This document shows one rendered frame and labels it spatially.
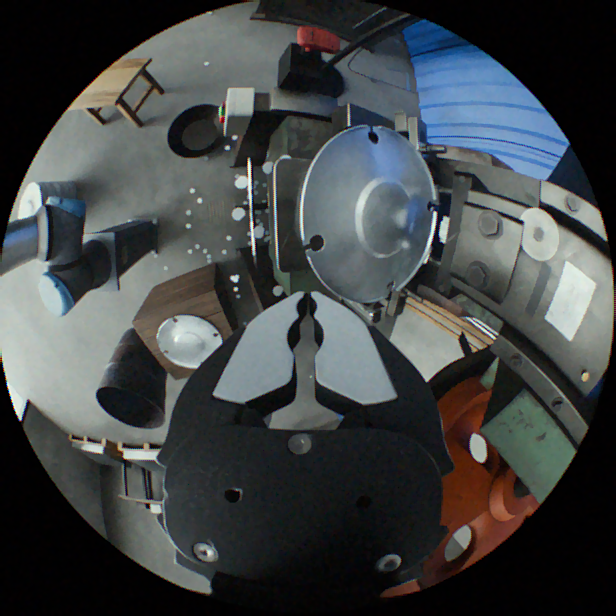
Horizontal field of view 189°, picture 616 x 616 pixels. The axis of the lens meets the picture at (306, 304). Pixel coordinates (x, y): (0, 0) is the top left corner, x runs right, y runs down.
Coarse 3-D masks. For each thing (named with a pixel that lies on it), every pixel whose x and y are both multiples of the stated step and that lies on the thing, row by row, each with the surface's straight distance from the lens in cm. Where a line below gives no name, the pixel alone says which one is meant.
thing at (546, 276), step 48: (480, 192) 29; (480, 240) 25; (528, 240) 26; (576, 240) 28; (480, 288) 25; (528, 288) 27; (576, 288) 28; (528, 336) 29; (576, 336) 29; (576, 384) 32
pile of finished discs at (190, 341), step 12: (168, 324) 80; (180, 324) 79; (192, 324) 78; (204, 324) 78; (168, 336) 84; (180, 336) 82; (192, 336) 81; (204, 336) 81; (168, 348) 88; (180, 348) 86; (192, 348) 85; (204, 348) 85; (216, 348) 85; (180, 360) 92; (192, 360) 91
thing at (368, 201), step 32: (352, 128) 27; (384, 128) 31; (320, 160) 24; (352, 160) 26; (384, 160) 30; (416, 160) 37; (320, 192) 23; (352, 192) 26; (384, 192) 29; (416, 192) 36; (320, 224) 24; (352, 224) 26; (384, 224) 29; (416, 224) 37; (320, 256) 24; (352, 256) 27; (384, 256) 32; (416, 256) 40; (352, 288) 30; (384, 288) 35
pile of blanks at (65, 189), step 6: (42, 186) 122; (48, 186) 123; (54, 186) 126; (60, 186) 129; (66, 186) 133; (72, 186) 135; (42, 192) 117; (48, 192) 120; (54, 192) 122; (60, 192) 125; (66, 192) 129; (72, 192) 132; (42, 198) 116; (72, 198) 131; (78, 198) 135; (42, 204) 115
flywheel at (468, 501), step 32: (480, 384) 61; (448, 416) 48; (480, 416) 60; (448, 448) 49; (448, 480) 48; (480, 480) 54; (512, 480) 57; (448, 512) 48; (480, 512) 54; (512, 512) 58; (480, 544) 57; (448, 576) 54
